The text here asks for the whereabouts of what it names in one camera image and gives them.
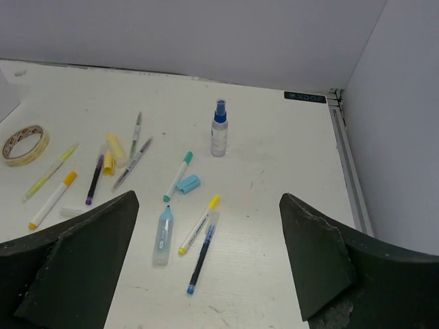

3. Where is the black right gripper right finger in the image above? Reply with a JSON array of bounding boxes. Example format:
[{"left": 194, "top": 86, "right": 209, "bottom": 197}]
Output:
[{"left": 279, "top": 193, "right": 438, "bottom": 328}]

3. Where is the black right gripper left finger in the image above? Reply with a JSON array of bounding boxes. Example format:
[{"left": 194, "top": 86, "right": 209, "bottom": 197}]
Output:
[{"left": 1, "top": 191, "right": 139, "bottom": 328}]

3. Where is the white marker orange cap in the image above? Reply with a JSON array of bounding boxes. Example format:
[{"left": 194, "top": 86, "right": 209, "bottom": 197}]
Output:
[{"left": 28, "top": 171, "right": 78, "bottom": 230}]

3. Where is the thin yellow highlighter pen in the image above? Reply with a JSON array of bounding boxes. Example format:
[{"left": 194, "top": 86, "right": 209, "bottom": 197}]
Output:
[{"left": 21, "top": 143, "right": 79, "bottom": 203}]

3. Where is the purple grey slim pen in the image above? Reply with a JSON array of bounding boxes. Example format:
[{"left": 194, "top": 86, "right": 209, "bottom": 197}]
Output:
[{"left": 111, "top": 136, "right": 154, "bottom": 193}]

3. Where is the green highlighter pen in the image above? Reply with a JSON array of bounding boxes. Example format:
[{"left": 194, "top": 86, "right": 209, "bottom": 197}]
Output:
[{"left": 129, "top": 112, "right": 142, "bottom": 160}]

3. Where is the white marker teal cap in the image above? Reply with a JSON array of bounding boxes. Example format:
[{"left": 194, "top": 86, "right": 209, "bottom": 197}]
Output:
[{"left": 163, "top": 151, "right": 193, "bottom": 202}]

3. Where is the blue cap spray bottle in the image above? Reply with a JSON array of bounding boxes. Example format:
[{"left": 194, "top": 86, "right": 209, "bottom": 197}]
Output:
[{"left": 211, "top": 99, "right": 228, "bottom": 157}]

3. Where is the purple gel pen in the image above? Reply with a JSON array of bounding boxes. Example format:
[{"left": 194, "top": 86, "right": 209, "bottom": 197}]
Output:
[{"left": 85, "top": 145, "right": 107, "bottom": 206}]

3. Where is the yellow highlighter cap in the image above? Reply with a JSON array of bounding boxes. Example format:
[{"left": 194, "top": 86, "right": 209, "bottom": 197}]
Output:
[{"left": 102, "top": 151, "right": 115, "bottom": 175}]

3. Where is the yellow highlighter body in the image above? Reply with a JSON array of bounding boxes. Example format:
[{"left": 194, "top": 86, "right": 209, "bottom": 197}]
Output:
[{"left": 106, "top": 133, "right": 128, "bottom": 168}]

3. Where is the yellow masking tape roll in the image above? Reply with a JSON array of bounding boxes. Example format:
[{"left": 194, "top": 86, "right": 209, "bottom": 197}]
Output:
[{"left": 1, "top": 125, "right": 50, "bottom": 167}]

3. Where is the white marker yellow cap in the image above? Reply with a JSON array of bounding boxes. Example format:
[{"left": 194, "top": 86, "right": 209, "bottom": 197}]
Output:
[{"left": 178, "top": 195, "right": 221, "bottom": 256}]

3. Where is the light blue highlighter cap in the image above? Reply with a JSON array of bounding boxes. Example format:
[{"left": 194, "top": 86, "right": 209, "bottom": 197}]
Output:
[{"left": 176, "top": 175, "right": 201, "bottom": 195}]

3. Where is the black table logo label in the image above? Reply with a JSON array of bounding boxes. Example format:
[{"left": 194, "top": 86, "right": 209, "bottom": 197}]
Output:
[{"left": 284, "top": 91, "right": 327, "bottom": 103}]

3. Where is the aluminium table edge rail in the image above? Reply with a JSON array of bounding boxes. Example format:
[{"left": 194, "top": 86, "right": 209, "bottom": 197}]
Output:
[{"left": 327, "top": 89, "right": 375, "bottom": 237}]

